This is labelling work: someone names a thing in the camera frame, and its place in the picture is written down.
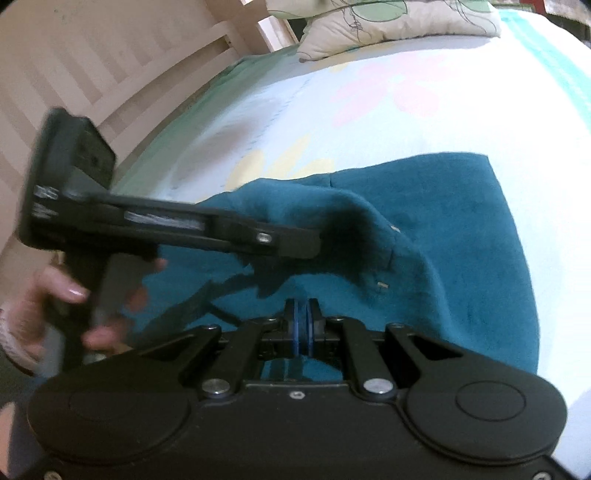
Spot person's left hand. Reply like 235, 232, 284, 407
0, 257, 168, 365

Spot white wooden bed rail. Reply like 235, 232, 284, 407
0, 0, 301, 278

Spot teal pants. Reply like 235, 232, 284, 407
124, 151, 542, 384

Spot pastel patterned bed sheet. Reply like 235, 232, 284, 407
111, 9, 591, 476

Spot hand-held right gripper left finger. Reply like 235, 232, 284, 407
139, 299, 305, 398

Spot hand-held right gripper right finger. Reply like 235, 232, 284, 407
305, 299, 465, 400

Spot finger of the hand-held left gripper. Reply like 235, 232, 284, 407
212, 215, 322, 260

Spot floral print pillow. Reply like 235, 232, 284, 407
265, 0, 502, 62

